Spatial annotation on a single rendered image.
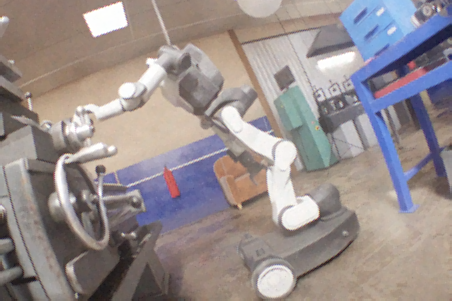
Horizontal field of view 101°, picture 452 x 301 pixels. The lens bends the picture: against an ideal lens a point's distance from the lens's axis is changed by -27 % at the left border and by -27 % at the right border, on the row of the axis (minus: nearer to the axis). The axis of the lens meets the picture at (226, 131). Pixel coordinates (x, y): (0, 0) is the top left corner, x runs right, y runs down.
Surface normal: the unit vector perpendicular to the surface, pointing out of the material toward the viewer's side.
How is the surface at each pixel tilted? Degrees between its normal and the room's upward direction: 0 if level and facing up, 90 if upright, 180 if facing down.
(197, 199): 90
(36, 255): 90
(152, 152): 90
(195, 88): 97
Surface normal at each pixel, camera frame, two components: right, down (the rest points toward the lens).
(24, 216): 0.18, -0.22
